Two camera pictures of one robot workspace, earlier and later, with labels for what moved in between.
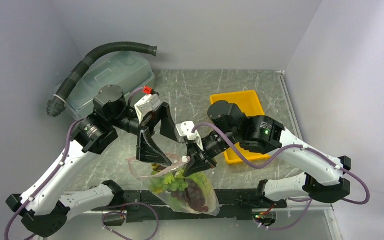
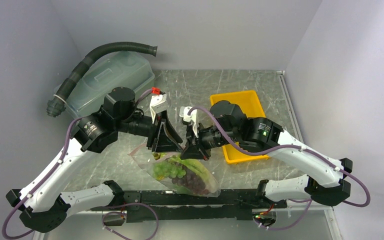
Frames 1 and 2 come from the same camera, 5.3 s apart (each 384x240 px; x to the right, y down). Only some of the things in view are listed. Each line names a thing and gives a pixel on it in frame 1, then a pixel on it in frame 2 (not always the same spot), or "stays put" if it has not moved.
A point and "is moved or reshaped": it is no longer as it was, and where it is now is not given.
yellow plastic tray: [248, 101] stays put
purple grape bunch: [193, 195] → [191, 180]
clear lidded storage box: [128, 71] stays put
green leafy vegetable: [173, 182] → [163, 169]
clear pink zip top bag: [196, 192] is moved or reshaped
